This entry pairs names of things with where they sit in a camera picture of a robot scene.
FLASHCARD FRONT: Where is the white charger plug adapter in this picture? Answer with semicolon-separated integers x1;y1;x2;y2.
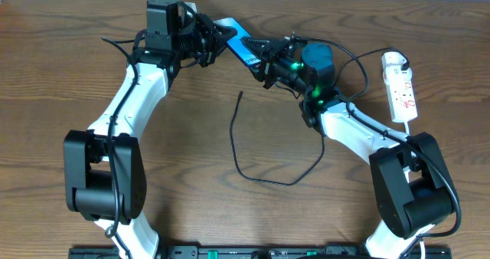
381;51;410;70

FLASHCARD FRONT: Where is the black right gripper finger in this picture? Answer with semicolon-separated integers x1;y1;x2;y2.
249;62;266;81
240;37;282;58

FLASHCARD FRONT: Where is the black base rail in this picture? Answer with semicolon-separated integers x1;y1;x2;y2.
67;244;452;259

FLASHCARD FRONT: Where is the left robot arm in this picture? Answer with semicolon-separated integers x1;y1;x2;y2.
64;0;237;259

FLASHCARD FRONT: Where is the blue Galaxy smartphone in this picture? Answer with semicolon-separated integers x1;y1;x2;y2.
214;18;260;67

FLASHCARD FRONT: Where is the white power strip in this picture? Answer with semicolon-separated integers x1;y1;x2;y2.
383;65;418;123

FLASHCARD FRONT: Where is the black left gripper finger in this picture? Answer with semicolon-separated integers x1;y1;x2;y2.
206;43;226;66
214;23;237;43

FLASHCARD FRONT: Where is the white power strip cord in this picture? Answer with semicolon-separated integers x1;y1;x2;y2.
403;121;426;259

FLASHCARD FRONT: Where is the black USB charging cable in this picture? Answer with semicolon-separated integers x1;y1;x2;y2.
229;47;410;187

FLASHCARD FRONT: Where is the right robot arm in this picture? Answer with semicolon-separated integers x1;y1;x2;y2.
240;36;462;258

